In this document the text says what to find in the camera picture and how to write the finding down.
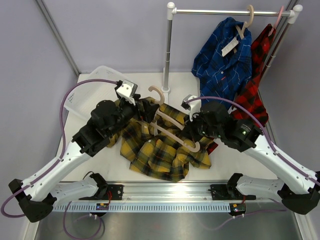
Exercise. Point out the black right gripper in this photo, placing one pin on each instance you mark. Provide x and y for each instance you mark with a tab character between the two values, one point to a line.
189	129

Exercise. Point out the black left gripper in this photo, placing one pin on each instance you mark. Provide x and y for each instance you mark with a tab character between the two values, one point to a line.
149	109

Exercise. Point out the yellow plaid shirt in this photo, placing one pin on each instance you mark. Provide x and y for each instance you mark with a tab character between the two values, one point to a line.
158	155

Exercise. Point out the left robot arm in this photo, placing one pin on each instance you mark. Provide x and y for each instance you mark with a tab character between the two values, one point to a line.
39	194

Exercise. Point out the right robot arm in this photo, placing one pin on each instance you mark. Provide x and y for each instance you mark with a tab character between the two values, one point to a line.
296	187

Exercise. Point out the red plaid shirt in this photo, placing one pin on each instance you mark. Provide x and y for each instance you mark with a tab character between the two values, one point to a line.
248	96

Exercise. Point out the blue plaid shirt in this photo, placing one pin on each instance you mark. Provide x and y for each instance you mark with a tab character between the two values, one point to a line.
224	64

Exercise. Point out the pink hanger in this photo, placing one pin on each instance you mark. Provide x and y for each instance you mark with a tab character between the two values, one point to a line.
277	21

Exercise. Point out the white plastic basket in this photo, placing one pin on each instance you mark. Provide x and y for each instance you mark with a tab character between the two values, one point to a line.
84	98

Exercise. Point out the white clothes rack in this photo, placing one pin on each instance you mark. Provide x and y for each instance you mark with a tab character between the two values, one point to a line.
288	18

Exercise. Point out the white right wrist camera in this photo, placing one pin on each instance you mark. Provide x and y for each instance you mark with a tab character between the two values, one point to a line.
193	105

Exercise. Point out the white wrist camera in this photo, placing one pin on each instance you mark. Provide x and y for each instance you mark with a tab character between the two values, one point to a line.
126	90
193	105

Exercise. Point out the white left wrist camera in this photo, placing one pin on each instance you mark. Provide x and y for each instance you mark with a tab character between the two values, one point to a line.
126	90

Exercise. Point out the white slotted cable duct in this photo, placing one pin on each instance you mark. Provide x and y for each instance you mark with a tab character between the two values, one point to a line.
139	207

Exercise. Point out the aluminium mounting rail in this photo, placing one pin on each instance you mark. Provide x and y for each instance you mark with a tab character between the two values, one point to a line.
161	191

